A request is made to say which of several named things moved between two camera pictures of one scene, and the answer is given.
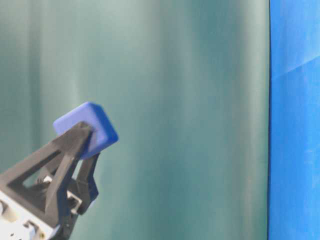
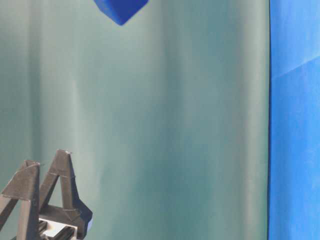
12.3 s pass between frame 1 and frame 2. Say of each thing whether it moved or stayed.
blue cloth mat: stayed
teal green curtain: stayed
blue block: moved
